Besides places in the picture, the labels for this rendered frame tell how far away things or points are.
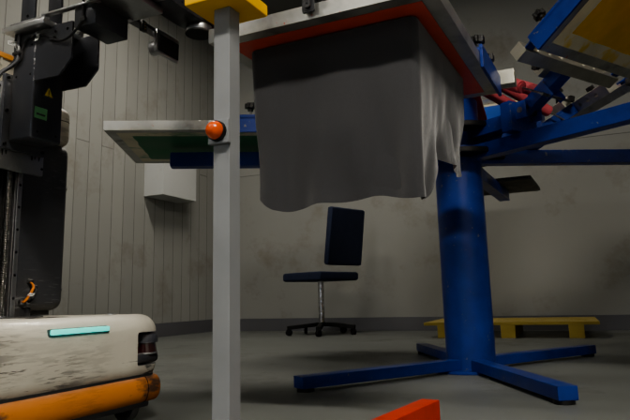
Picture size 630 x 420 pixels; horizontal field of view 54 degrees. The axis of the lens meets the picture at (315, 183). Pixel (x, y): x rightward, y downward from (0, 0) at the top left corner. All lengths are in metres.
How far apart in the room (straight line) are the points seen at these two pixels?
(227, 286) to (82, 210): 3.98
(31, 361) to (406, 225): 4.64
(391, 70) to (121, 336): 0.94
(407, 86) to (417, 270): 4.39
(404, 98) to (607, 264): 4.27
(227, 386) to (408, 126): 0.68
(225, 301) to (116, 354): 0.51
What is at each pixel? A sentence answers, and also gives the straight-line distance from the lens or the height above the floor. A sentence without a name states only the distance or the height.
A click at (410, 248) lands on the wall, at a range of 5.78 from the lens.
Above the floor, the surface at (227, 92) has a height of 0.73.
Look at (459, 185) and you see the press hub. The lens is 2.67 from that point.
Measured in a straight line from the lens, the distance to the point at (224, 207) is 1.25.
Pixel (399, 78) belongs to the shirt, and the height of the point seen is 0.80.
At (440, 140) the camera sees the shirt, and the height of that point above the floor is 0.71.
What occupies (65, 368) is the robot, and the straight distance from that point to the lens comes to 1.57.
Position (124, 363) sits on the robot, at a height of 0.16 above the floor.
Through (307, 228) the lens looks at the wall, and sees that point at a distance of 6.15.
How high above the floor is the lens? 0.31
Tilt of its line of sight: 10 degrees up
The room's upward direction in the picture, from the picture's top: 1 degrees counter-clockwise
